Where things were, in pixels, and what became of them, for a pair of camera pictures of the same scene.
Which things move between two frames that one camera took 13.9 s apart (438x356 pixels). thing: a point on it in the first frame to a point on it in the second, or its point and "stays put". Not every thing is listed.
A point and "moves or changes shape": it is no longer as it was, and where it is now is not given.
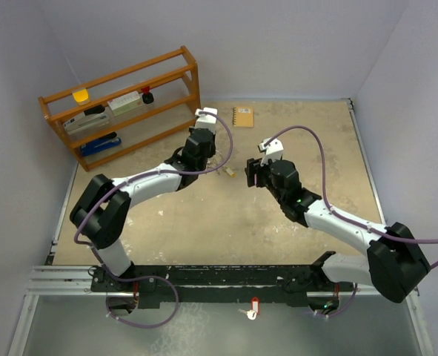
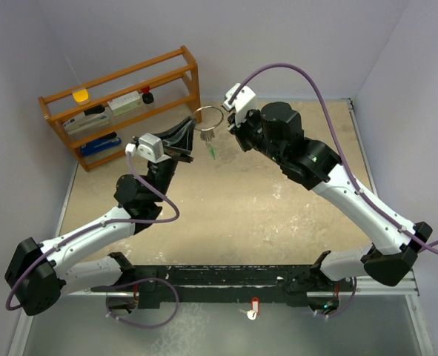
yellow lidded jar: [81, 97] stays put
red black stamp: [147, 96] stays put
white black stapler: [92, 118] stays put
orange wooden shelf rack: [115, 114] stays put
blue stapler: [100, 144] stays put
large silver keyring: [222, 159] moves or changes shape
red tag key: [256, 308] stays put
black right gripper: [253, 167] to [239, 130]
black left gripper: [211, 149] to [178, 144]
